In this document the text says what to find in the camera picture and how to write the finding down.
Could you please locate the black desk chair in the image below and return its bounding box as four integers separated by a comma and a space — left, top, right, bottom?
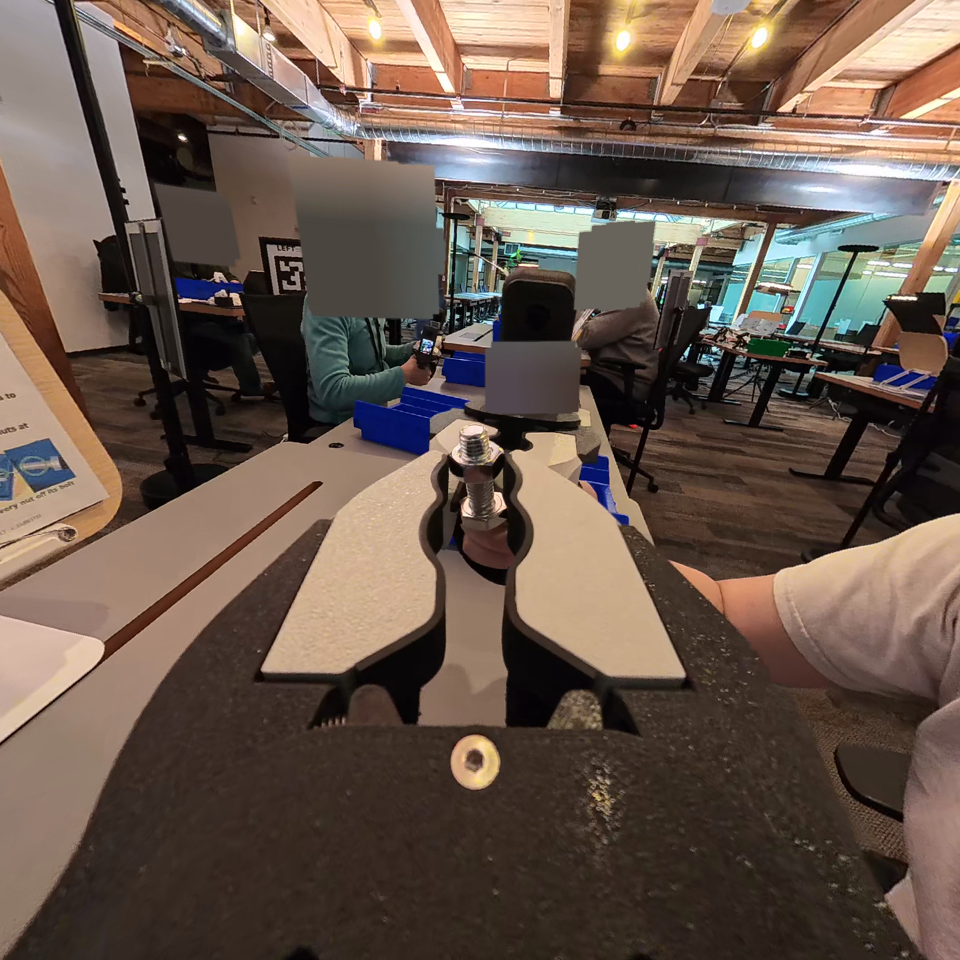
831, 741, 910, 826

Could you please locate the person's right hand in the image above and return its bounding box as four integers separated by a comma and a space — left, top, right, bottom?
455, 522, 519, 574

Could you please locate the silver ceiling duct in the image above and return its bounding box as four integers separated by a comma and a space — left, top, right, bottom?
351, 117, 960, 169

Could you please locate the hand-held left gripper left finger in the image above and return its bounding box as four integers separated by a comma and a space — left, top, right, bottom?
261, 452, 453, 724

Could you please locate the wooden desk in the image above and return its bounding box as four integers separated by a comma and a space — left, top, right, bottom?
696, 345, 829, 433

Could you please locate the black white marker sign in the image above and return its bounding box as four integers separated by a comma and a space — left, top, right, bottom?
257, 234, 307, 298

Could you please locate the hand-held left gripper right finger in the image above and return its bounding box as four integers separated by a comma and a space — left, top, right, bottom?
501, 452, 690, 726

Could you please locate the silver hex bolt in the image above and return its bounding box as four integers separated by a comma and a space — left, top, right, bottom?
453, 423, 505, 496

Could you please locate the silver hex nut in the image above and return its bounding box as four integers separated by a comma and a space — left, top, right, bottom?
455, 489, 516, 531

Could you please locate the blue plastic bin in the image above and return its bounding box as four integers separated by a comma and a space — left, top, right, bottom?
438, 348, 490, 390
171, 275, 246, 303
351, 386, 471, 457
576, 453, 633, 528

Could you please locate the instruction poster board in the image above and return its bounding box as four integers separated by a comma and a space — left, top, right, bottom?
0, 291, 126, 580

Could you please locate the black office chair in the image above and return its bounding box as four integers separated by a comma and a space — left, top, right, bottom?
597, 306, 709, 493
239, 291, 340, 445

